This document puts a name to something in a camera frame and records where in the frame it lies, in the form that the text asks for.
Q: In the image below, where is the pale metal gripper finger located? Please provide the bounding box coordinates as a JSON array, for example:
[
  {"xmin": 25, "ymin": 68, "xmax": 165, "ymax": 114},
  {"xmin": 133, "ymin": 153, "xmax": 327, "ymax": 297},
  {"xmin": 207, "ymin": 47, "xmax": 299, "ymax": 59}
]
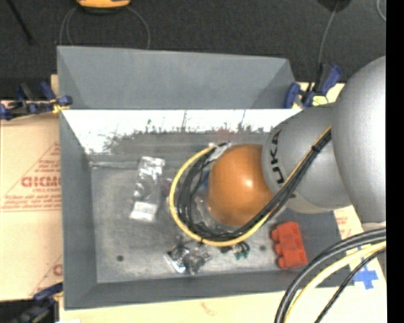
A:
[
  {"xmin": 183, "ymin": 250, "xmax": 212, "ymax": 276},
  {"xmin": 166, "ymin": 244, "xmax": 193, "ymax": 265}
]

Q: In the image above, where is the grey metal bin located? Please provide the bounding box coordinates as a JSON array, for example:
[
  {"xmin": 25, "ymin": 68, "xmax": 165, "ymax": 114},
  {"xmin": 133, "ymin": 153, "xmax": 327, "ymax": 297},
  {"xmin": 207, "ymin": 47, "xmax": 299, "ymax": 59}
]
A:
[{"xmin": 56, "ymin": 45, "xmax": 352, "ymax": 309}]

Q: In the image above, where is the clear plastic packet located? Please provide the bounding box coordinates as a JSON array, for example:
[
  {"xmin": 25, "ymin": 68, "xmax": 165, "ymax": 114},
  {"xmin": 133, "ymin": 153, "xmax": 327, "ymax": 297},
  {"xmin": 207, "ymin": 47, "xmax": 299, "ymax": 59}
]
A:
[{"xmin": 128, "ymin": 155, "xmax": 173, "ymax": 222}]

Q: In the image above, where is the red toy block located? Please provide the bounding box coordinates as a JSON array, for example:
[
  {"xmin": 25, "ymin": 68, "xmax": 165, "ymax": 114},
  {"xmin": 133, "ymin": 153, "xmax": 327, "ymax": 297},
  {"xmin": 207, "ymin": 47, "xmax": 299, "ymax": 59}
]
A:
[{"xmin": 270, "ymin": 221, "xmax": 309, "ymax": 271}]

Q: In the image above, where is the brown cardboard board red print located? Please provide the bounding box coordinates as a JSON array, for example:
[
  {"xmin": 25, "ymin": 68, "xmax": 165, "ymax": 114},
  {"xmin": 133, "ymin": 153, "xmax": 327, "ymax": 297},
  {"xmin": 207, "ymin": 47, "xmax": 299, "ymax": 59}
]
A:
[{"xmin": 0, "ymin": 98, "xmax": 65, "ymax": 303}]

